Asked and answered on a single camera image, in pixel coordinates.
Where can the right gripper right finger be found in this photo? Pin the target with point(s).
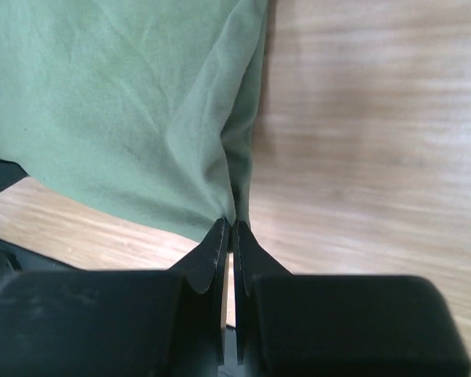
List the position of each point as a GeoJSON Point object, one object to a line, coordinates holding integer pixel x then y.
{"type": "Point", "coordinates": [251, 263]}

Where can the green tank top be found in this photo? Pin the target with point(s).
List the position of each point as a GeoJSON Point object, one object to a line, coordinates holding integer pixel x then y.
{"type": "Point", "coordinates": [141, 109]}

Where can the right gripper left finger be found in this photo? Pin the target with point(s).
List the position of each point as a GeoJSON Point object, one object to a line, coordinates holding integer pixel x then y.
{"type": "Point", "coordinates": [205, 269]}

